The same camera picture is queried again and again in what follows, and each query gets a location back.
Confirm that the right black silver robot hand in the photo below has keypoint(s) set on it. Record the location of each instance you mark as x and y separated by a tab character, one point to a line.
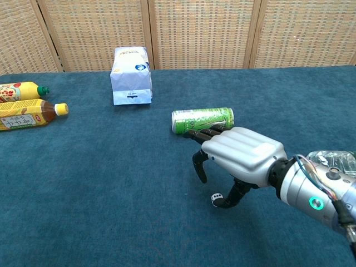
244	150

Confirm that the small white die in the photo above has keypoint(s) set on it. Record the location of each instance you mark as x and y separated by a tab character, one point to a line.
215	197

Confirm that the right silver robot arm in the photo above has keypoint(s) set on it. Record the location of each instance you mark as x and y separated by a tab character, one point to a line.
300	192

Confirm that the green energy drink can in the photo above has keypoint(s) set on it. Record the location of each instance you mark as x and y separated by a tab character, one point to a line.
194	119

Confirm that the clear water bottle green label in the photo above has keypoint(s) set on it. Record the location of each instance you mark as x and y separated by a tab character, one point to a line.
333	160

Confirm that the woven bamboo screen panel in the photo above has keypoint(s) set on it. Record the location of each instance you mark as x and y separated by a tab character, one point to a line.
19	36
97	33
306	33
203	33

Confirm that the white paper bag blue print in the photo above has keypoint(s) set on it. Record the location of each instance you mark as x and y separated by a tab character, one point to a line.
130	80

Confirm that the blue felt table cover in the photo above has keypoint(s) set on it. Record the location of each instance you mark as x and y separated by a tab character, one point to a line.
83	180

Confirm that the brown tea bottle yellow cap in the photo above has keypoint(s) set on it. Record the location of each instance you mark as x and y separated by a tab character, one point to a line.
25	115

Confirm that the yellow bottle green cap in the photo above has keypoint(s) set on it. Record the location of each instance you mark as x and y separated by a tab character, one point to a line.
25	91

